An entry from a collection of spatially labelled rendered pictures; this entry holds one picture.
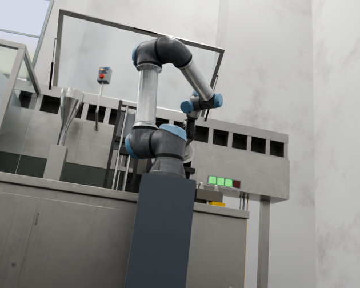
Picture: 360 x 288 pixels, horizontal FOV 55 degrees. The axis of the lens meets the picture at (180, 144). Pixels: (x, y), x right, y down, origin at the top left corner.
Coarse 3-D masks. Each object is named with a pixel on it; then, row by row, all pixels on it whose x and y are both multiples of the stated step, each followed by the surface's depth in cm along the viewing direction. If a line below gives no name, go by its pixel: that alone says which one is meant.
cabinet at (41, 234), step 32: (0, 192) 154; (32, 192) 158; (64, 192) 161; (0, 224) 150; (32, 224) 153; (64, 224) 157; (96, 224) 160; (128, 224) 163; (192, 224) 170; (224, 224) 174; (0, 256) 147; (32, 256) 150; (64, 256) 153; (96, 256) 156; (128, 256) 159; (192, 256) 166; (224, 256) 169
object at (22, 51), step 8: (0, 40) 179; (16, 48) 181; (24, 48) 181; (16, 56) 179; (16, 64) 178; (16, 72) 176; (32, 72) 204; (16, 80) 177; (8, 88) 173; (8, 96) 172; (8, 104) 172; (0, 112) 168; (0, 120) 167; (0, 128) 167
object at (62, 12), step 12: (60, 12) 216; (72, 12) 216; (60, 24) 219; (108, 24) 221; (120, 24) 222; (60, 36) 223; (156, 36) 227; (168, 36) 227; (60, 48) 226; (204, 48) 233; (216, 48) 234; (216, 72) 242; (204, 120) 255
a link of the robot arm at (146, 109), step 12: (144, 48) 151; (156, 48) 148; (132, 60) 155; (144, 60) 150; (156, 60) 151; (144, 72) 150; (156, 72) 152; (144, 84) 149; (156, 84) 151; (144, 96) 148; (156, 96) 151; (144, 108) 147; (156, 108) 151; (144, 120) 145; (132, 132) 146; (144, 132) 143; (132, 144) 143; (144, 144) 140; (132, 156) 146; (144, 156) 143
